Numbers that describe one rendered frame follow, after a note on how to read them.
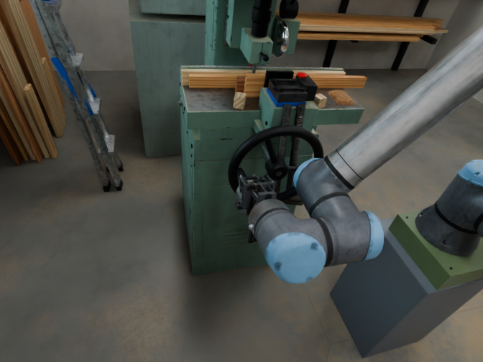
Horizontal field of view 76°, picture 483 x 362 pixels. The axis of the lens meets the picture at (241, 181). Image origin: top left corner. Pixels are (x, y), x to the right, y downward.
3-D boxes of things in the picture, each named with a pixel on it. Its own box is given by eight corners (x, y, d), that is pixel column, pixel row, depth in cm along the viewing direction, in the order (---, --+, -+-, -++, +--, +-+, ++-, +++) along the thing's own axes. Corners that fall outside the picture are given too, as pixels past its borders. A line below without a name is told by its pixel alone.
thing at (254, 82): (244, 98, 103) (246, 75, 98) (243, 95, 104) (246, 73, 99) (305, 97, 108) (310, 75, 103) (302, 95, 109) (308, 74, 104)
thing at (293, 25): (272, 54, 119) (277, 20, 111) (266, 47, 124) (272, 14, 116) (295, 54, 121) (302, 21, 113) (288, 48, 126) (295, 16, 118)
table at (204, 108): (189, 147, 89) (189, 129, 85) (180, 97, 111) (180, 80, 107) (373, 139, 103) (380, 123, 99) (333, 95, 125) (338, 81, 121)
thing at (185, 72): (182, 85, 104) (181, 70, 101) (181, 82, 106) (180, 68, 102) (341, 85, 119) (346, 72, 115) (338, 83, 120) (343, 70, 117)
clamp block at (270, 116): (267, 136, 92) (272, 108, 86) (255, 113, 102) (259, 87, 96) (312, 133, 96) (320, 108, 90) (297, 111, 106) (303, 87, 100)
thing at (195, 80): (189, 87, 103) (189, 76, 101) (188, 85, 105) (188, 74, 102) (363, 87, 119) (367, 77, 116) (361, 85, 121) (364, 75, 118)
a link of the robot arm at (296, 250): (327, 284, 54) (272, 293, 51) (297, 243, 65) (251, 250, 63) (333, 237, 50) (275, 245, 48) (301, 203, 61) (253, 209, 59)
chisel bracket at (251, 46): (248, 69, 99) (251, 41, 94) (238, 52, 109) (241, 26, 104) (270, 69, 101) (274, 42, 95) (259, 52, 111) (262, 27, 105)
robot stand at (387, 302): (380, 281, 161) (435, 210, 124) (419, 341, 140) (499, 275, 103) (329, 294, 153) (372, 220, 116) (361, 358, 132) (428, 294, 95)
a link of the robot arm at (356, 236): (364, 192, 62) (307, 198, 59) (398, 238, 53) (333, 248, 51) (349, 223, 68) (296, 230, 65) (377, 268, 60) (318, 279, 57)
